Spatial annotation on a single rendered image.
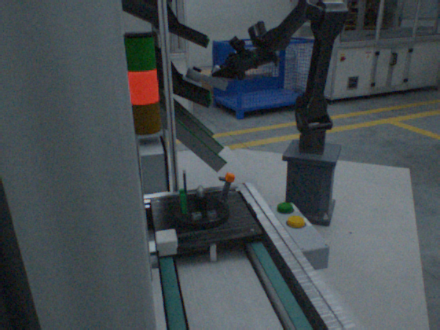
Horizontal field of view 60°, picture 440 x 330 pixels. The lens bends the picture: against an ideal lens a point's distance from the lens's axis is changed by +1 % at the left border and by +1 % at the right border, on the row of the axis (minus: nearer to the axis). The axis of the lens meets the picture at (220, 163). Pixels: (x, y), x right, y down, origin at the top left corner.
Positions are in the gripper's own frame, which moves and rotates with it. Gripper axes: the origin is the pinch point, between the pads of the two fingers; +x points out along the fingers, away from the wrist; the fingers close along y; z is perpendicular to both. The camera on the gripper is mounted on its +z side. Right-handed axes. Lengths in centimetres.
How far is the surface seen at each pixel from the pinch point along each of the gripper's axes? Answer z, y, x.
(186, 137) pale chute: -10.3, 22.3, 15.7
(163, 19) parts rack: 21.4, 24.0, 9.5
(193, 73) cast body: 3.0, 4.8, 8.6
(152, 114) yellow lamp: 10, 66, 13
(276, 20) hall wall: -109, -923, -178
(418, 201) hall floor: -171, -123, -112
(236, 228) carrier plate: -25, 51, 9
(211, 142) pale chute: -18.9, 9.9, 10.5
